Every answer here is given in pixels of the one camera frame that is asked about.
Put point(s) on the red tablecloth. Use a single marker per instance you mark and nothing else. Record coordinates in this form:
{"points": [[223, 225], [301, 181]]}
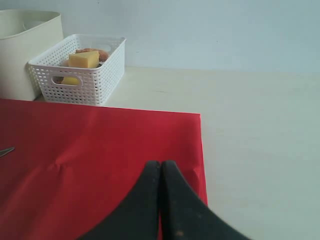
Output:
{"points": [[71, 165]]}

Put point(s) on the cream plastic bin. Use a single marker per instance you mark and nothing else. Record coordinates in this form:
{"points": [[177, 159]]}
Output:
{"points": [[24, 34]]}

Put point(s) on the yellow cheese wedge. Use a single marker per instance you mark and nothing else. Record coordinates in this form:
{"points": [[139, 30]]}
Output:
{"points": [[88, 60]]}

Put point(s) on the fried chicken piece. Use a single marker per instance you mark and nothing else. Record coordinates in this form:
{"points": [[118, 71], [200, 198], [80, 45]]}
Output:
{"points": [[103, 55]]}

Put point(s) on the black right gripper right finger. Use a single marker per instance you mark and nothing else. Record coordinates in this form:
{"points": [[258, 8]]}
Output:
{"points": [[183, 214]]}

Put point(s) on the brown egg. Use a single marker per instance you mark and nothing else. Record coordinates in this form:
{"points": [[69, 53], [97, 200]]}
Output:
{"points": [[65, 63]]}

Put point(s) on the white perforated plastic basket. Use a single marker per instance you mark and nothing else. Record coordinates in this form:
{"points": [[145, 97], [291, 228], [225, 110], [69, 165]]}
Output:
{"points": [[95, 84]]}

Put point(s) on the yellow lemon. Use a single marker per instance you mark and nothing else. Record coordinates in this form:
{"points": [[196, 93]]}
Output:
{"points": [[70, 81]]}

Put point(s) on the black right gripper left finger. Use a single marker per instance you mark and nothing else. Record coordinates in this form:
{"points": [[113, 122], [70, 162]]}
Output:
{"points": [[137, 215]]}

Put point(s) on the stainless steel table knife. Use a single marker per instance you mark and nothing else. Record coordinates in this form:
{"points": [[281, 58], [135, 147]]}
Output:
{"points": [[4, 152]]}

